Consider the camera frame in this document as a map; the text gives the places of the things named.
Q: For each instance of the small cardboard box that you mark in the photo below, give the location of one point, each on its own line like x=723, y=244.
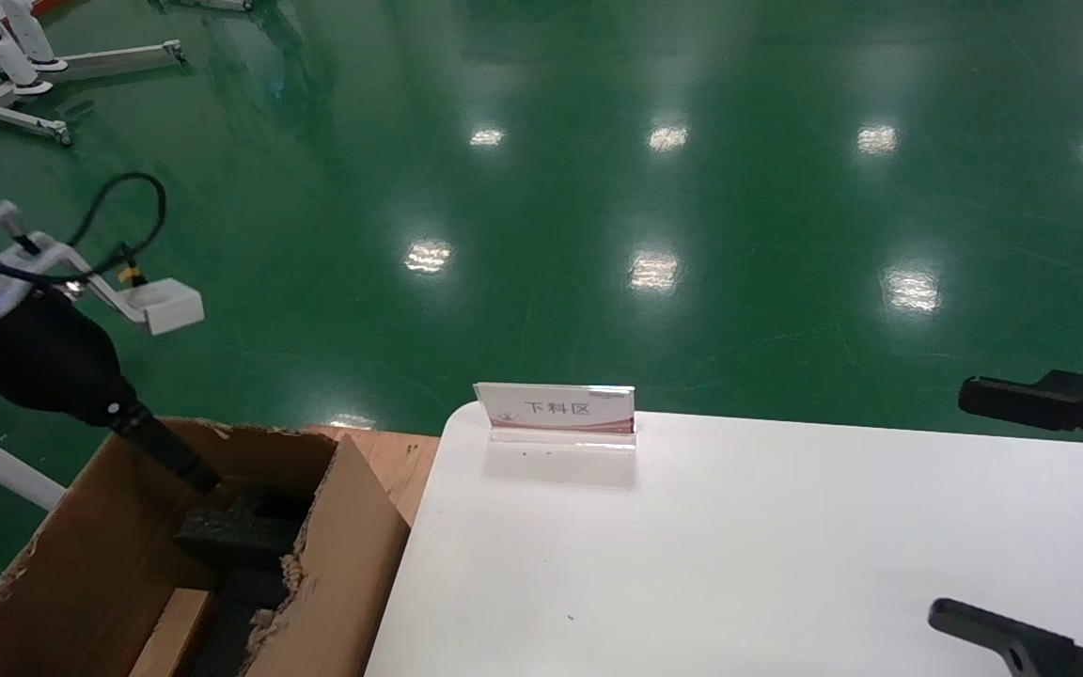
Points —
x=175, y=632

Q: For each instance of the black foam block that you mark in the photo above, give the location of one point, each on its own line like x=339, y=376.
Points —
x=241, y=536

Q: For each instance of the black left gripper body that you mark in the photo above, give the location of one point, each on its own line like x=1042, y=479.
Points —
x=43, y=367

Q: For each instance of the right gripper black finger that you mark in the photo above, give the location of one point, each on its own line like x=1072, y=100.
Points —
x=1021, y=400
x=1002, y=635

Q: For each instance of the large cardboard box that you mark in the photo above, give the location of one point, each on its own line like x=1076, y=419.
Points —
x=344, y=564

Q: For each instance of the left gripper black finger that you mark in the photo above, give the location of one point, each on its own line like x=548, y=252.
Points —
x=175, y=458

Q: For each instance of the acrylic sign holder with card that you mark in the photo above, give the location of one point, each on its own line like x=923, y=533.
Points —
x=556, y=409

